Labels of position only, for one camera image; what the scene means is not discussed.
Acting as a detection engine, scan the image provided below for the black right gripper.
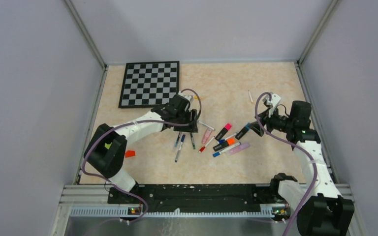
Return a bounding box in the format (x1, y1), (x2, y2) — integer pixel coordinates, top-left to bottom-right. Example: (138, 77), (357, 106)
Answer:
(248, 105), (294, 137)

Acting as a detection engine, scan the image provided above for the yellow capped white pen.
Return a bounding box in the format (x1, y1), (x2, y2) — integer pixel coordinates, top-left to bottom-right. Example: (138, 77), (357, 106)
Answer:
(248, 90), (253, 103)

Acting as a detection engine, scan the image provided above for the green gel pen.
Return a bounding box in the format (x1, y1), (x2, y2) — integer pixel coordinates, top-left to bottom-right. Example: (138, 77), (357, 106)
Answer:
(189, 133), (196, 150)

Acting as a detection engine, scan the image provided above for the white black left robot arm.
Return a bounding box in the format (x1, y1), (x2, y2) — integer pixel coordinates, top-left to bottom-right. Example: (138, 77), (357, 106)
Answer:
(84, 92), (195, 203)

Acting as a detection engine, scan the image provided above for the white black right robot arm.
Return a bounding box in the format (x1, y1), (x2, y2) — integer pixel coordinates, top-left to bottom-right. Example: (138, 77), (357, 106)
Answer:
(250, 95), (355, 236)

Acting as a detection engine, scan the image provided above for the dark blue capped pen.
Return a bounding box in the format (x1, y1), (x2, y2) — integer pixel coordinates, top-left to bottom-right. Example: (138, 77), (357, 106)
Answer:
(174, 134), (186, 163)

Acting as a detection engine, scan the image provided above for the pink correction tape pen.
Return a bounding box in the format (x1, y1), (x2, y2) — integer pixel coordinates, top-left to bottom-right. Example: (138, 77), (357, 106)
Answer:
(201, 128), (214, 145)

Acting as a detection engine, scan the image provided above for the teal gel pen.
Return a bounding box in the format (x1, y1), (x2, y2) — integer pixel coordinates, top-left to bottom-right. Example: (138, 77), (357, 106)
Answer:
(174, 132), (182, 148)

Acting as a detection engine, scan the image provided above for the lilac highlighter pen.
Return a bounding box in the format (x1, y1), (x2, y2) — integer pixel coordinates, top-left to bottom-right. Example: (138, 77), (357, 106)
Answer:
(228, 143), (250, 155)

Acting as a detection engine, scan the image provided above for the grey capped white marker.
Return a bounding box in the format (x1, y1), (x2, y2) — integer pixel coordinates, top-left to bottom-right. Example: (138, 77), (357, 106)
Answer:
(197, 120), (215, 131)

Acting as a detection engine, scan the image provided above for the blue capped black highlighter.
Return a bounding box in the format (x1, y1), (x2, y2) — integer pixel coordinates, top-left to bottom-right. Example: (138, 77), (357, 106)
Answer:
(235, 123), (250, 140)

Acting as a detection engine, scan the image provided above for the pink capped black highlighter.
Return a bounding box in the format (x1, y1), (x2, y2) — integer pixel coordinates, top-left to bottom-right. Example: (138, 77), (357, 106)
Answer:
(215, 123), (232, 141)

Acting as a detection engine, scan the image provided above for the orange capped black highlighter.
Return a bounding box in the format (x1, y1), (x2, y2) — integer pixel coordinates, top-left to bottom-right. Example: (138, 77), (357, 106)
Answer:
(213, 138), (235, 151)

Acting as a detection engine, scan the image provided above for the blue capped white marker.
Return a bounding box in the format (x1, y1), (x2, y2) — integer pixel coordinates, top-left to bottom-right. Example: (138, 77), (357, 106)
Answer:
(213, 142), (241, 157)

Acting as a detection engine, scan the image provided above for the black white checkerboard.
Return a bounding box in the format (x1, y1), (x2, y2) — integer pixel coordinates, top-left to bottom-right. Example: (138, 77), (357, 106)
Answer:
(118, 61), (180, 109)

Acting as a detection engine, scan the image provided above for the small orange block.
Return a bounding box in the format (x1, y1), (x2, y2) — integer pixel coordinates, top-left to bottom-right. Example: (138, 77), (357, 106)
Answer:
(125, 150), (136, 158)

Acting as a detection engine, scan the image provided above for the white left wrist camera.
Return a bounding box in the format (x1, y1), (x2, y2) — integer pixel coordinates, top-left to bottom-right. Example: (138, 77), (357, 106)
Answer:
(178, 92), (198, 103)

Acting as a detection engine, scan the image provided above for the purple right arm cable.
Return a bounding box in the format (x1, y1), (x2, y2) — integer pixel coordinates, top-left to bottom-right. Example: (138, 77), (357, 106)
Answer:
(254, 92), (318, 236)

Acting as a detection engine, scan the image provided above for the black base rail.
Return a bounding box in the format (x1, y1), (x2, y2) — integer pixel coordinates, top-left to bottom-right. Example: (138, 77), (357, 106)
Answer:
(107, 184), (287, 213)

